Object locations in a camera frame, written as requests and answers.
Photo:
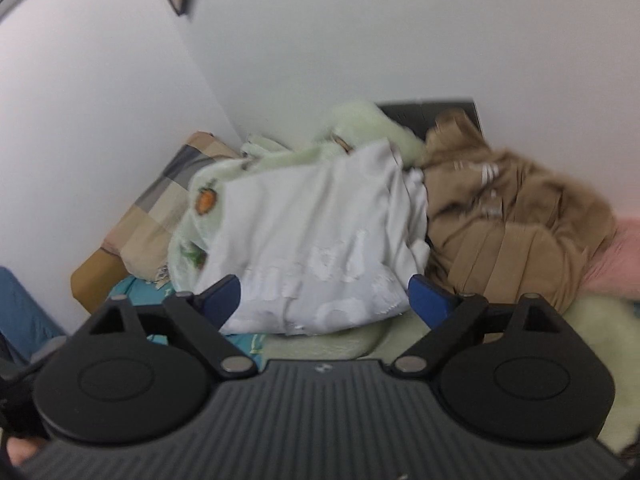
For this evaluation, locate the brown garment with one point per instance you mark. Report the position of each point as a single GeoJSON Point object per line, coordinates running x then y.
{"type": "Point", "coordinates": [515, 220]}

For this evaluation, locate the white garment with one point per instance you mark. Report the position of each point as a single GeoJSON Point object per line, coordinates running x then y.
{"type": "Point", "coordinates": [320, 220]}

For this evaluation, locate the plaid pillow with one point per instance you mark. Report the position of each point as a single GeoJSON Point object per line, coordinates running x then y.
{"type": "Point", "coordinates": [160, 195]}

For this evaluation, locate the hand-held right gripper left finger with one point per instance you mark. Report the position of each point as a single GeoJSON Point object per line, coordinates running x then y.
{"type": "Point", "coordinates": [222, 301]}

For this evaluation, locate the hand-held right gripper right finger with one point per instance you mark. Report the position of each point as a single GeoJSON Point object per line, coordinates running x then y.
{"type": "Point", "coordinates": [429, 302]}

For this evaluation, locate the dark board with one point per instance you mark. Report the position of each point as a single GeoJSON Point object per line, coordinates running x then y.
{"type": "Point", "coordinates": [415, 112]}

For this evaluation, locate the blue covered chair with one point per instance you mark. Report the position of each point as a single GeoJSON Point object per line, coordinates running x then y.
{"type": "Point", "coordinates": [22, 310]}

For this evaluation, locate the person's left hand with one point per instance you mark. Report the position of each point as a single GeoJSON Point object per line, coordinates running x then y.
{"type": "Point", "coordinates": [25, 452]}

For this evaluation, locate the green printed fleece blanket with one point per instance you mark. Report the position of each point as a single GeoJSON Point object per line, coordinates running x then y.
{"type": "Point", "coordinates": [360, 120]}

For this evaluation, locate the tan padded bed headboard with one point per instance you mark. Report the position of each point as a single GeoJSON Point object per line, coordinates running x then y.
{"type": "Point", "coordinates": [97, 285]}

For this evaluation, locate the pink cloth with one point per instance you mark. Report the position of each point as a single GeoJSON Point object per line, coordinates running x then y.
{"type": "Point", "coordinates": [617, 255]}

